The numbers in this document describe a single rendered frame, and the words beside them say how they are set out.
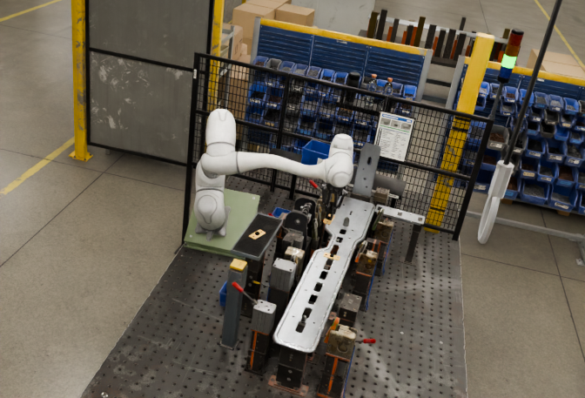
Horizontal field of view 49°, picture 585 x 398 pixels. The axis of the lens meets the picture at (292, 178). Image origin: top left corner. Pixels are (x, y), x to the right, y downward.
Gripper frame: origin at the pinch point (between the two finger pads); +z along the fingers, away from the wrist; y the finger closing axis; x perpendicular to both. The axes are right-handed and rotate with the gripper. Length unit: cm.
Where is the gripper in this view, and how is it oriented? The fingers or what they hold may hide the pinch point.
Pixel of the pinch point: (330, 212)
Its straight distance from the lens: 307.9
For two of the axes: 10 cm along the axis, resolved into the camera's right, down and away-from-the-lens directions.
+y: 9.3, 2.8, -2.5
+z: -1.2, 8.5, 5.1
